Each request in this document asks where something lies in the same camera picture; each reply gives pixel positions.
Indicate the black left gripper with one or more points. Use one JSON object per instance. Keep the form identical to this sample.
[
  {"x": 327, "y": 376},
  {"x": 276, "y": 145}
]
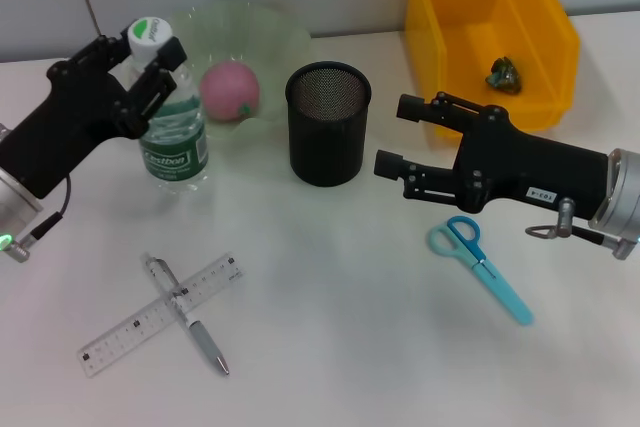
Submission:
[{"x": 65, "y": 122}]

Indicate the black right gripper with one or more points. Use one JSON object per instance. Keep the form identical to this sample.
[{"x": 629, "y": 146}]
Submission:
[{"x": 530, "y": 167}]

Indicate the clear green-label water bottle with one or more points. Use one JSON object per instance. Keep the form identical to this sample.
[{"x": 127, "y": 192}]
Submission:
[{"x": 175, "y": 152}]

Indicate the pink peach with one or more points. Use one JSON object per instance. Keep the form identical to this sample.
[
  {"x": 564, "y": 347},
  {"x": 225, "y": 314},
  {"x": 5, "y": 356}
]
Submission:
[{"x": 227, "y": 89}]

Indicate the green plastic wrapper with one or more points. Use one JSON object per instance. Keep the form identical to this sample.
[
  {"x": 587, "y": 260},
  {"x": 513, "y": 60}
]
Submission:
[{"x": 504, "y": 76}]

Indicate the black mesh pen holder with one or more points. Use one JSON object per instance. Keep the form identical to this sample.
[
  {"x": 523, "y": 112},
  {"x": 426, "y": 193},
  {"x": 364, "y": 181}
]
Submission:
[{"x": 327, "y": 147}]

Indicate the green glass fruit plate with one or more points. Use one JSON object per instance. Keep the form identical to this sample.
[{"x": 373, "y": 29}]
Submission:
[{"x": 270, "y": 47}]

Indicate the blue scissors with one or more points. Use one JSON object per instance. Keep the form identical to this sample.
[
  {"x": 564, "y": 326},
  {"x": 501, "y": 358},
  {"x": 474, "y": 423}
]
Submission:
[{"x": 480, "y": 262}]

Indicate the clear plastic ruler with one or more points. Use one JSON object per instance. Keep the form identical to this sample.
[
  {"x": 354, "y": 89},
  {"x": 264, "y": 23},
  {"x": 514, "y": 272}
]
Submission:
[{"x": 150, "y": 319}]

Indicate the grey ballpoint pen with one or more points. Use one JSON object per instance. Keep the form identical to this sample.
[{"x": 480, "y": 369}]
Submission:
[{"x": 205, "y": 342}]

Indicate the yellow plastic bin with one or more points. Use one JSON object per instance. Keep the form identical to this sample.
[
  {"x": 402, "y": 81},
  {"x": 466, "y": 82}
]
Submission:
[{"x": 480, "y": 7}]

